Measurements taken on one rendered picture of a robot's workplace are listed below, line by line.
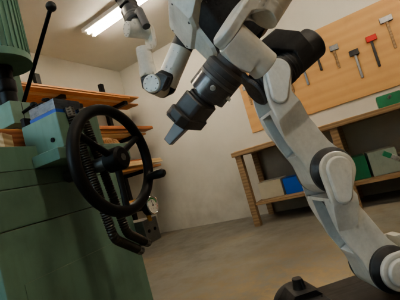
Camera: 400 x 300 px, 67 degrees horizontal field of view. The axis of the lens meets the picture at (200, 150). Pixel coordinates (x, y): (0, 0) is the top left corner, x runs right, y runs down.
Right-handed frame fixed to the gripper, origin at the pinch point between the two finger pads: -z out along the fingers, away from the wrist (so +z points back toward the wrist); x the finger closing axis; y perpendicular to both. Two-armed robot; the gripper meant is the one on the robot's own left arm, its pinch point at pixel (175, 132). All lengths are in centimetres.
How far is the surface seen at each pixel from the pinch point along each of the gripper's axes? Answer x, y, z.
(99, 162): -1.2, 10.7, -20.0
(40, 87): 157, 214, -126
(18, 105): -1, 44, -29
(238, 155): 263, 36, -57
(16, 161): -12.8, 21.8, -29.3
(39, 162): -8.9, 19.5, -27.7
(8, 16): 0, 66, -13
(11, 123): -3, 40, -33
